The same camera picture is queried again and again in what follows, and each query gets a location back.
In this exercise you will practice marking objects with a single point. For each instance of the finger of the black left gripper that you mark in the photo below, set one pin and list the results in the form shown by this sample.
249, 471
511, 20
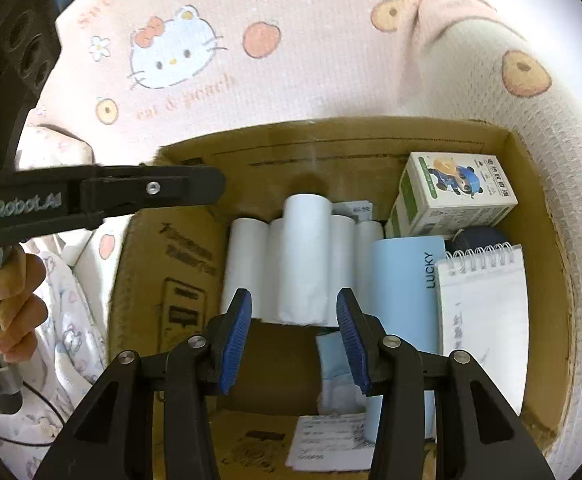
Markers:
115, 191

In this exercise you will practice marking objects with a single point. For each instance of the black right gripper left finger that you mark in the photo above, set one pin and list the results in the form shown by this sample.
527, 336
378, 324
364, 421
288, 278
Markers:
109, 435

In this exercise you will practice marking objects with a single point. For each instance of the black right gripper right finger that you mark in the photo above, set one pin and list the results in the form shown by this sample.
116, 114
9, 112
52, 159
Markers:
478, 435

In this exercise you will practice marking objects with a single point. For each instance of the white paper roll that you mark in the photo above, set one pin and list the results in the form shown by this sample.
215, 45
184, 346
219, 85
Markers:
304, 266

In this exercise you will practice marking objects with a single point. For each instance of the dark blue round object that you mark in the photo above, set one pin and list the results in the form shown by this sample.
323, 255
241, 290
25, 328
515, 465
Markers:
474, 237

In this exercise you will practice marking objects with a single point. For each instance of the person's left hand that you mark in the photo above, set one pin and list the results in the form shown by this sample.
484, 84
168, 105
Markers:
21, 310

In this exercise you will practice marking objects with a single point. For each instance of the white printed pyjama fabric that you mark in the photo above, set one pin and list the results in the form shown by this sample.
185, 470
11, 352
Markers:
72, 346

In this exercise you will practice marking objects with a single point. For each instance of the brown cardboard box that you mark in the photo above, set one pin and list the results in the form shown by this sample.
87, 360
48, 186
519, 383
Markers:
322, 189

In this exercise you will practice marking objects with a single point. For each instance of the pink Hello Kitty blanket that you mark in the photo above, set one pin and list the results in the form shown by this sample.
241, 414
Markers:
135, 76

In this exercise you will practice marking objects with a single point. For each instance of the white spiral notepad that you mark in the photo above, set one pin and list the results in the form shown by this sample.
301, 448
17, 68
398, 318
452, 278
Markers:
483, 305

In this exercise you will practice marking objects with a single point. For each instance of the white roll in box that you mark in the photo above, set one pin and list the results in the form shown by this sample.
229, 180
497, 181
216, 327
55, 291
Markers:
245, 262

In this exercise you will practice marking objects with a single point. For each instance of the light blue tissue pack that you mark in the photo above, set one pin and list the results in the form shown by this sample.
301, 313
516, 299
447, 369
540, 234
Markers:
339, 394

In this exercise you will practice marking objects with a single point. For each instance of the white paper receipt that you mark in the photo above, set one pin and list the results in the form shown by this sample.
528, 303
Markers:
330, 443

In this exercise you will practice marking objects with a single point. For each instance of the light blue Lucky notebook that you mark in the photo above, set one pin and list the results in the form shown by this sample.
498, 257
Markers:
403, 291

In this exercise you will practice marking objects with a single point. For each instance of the green white cartoon box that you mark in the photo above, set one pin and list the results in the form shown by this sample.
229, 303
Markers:
442, 193

